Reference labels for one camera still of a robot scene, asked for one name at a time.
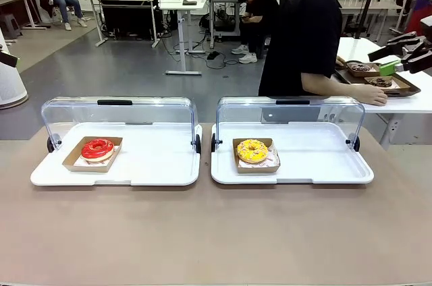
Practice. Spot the chocolate glazed donut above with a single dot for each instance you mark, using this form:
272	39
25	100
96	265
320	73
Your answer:
380	82

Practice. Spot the brown cardboard donut tray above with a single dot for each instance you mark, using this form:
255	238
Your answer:
256	168
362	74
72	164
400	85

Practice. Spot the purple sprinkled chocolate donut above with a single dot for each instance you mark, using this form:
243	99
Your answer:
359	67

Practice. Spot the dark brown serving tray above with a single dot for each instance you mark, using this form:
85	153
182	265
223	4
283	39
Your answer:
351	80

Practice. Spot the t-shirt person's right forearm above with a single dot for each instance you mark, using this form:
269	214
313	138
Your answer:
330	87

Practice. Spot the person in black t-shirt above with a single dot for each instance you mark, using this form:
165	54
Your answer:
303	29

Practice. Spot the red glazed donut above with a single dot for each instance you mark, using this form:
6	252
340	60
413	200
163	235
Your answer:
91	152

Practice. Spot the seated person in black clothes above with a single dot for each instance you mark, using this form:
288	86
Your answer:
256	13

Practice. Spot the yellow sprinkled donut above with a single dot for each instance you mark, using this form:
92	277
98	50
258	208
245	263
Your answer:
252	151

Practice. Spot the t-shirt person's right hand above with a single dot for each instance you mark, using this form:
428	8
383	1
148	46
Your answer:
373	95

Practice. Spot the t-shirt person's left hand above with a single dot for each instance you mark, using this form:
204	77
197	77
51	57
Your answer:
340	61

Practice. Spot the grey plastic stool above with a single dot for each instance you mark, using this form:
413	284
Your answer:
11	28

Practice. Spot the white side table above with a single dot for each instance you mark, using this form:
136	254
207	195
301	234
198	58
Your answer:
405	104

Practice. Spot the grey-topped background workbench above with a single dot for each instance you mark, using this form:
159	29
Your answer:
364	4

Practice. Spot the clear hinged display lid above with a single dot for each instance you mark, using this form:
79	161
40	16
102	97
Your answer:
270	112
135	112

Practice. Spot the white display tray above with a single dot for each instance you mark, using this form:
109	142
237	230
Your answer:
303	164
152	164

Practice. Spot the white height-adjustable desk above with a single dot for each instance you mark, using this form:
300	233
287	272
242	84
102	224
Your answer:
182	4

